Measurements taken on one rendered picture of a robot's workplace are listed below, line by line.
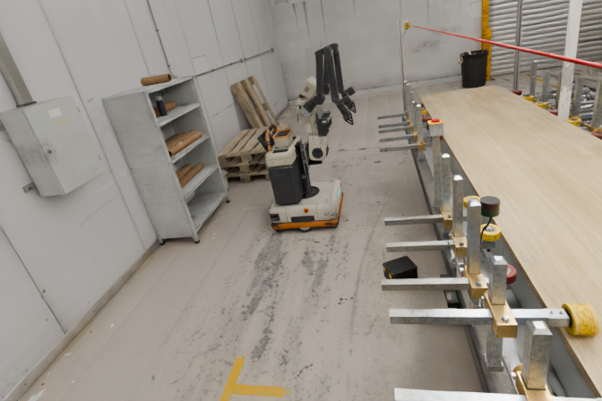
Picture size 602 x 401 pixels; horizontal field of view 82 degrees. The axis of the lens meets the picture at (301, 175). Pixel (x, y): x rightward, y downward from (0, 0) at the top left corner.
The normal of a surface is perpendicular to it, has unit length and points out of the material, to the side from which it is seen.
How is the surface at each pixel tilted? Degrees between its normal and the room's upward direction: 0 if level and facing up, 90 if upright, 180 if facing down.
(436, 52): 90
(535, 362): 90
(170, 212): 90
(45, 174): 90
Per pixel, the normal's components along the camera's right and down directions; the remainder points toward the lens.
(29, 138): -0.18, 0.41
